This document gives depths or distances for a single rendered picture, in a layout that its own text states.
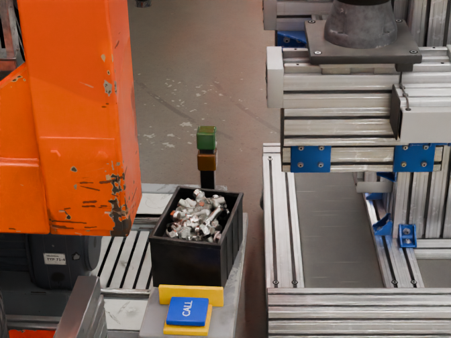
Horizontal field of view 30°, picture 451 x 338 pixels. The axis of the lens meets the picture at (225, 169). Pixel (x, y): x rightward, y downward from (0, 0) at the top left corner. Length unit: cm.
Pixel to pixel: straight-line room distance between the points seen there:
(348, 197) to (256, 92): 128
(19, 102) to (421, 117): 77
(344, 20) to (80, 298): 78
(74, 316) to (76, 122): 39
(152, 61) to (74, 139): 240
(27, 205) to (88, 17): 41
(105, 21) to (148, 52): 259
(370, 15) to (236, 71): 211
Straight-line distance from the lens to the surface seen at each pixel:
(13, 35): 191
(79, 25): 149
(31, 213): 169
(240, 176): 293
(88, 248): 198
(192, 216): 162
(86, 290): 176
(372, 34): 174
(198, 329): 153
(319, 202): 238
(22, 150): 165
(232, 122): 332
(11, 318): 192
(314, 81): 177
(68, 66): 152
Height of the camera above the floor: 143
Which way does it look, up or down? 29 degrees down
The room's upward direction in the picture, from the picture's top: 1 degrees counter-clockwise
